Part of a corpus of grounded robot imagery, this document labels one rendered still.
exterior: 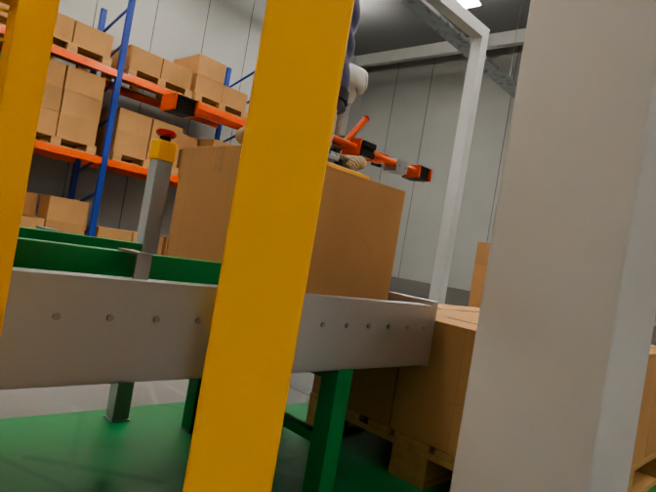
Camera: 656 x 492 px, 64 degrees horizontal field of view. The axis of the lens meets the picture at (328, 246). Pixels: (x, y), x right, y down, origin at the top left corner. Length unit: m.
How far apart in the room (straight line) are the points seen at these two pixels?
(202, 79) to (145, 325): 9.29
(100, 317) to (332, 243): 0.73
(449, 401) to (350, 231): 0.63
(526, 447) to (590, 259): 0.23
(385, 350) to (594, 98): 1.03
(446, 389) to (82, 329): 1.16
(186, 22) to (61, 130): 4.06
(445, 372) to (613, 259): 1.19
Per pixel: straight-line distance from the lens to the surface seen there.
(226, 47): 12.30
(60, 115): 8.96
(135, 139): 9.43
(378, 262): 1.68
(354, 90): 2.49
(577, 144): 0.68
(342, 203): 1.53
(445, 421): 1.80
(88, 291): 1.00
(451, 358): 1.76
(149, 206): 1.93
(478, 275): 9.41
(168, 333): 1.08
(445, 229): 5.37
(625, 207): 0.65
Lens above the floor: 0.70
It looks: 1 degrees up
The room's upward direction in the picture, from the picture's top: 10 degrees clockwise
